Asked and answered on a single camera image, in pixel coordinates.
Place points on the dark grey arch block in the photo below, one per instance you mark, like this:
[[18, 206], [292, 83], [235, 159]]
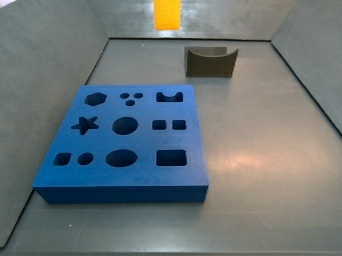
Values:
[[209, 62]]

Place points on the orange strip on back wall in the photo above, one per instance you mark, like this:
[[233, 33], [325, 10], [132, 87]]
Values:
[[168, 14]]

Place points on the blue shape sorter board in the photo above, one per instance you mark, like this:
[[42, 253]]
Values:
[[129, 147]]

